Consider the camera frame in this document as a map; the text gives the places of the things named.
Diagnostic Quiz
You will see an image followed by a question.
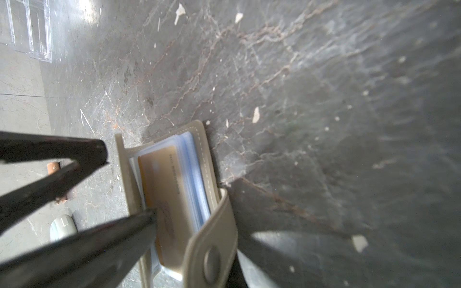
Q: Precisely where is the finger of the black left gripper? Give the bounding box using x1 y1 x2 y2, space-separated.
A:
1 131 108 233

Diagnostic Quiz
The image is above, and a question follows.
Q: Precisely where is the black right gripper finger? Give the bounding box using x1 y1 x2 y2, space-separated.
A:
1 209 157 288

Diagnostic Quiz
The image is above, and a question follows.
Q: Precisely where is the orange credit card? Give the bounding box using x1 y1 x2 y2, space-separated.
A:
138 146 194 273

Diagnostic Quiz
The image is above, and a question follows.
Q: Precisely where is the brown leather pouch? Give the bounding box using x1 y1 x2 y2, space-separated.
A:
46 161 69 205

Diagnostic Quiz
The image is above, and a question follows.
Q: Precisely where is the white alarm clock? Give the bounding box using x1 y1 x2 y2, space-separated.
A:
50 214 78 242

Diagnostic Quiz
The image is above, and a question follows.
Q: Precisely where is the clear acrylic organizer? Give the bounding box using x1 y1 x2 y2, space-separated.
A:
1 0 52 62

